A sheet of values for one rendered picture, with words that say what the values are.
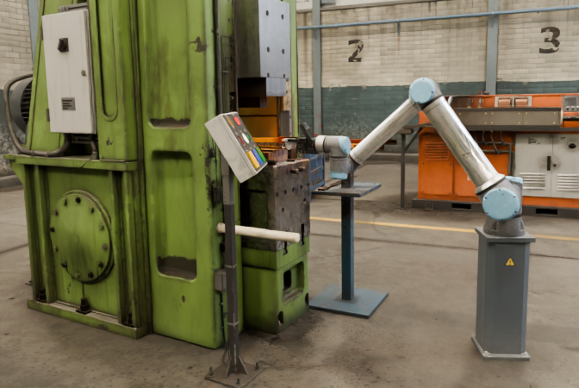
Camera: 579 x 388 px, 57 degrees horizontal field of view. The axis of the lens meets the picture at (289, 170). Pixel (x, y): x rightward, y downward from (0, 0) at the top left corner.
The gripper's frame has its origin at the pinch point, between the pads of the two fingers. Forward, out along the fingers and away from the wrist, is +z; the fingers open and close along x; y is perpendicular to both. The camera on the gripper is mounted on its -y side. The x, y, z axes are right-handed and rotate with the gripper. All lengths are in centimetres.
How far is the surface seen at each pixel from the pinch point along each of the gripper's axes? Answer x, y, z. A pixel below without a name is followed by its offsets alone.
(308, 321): 8, 104, -9
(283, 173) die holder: -7.9, 17.5, -3.3
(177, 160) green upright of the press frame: -38, 10, 42
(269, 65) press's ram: -9.3, -38.5, 3.3
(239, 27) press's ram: -18, -57, 15
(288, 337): -15, 104, -9
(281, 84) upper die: 2.3, -29.0, 3.2
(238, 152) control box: -71, -1, -20
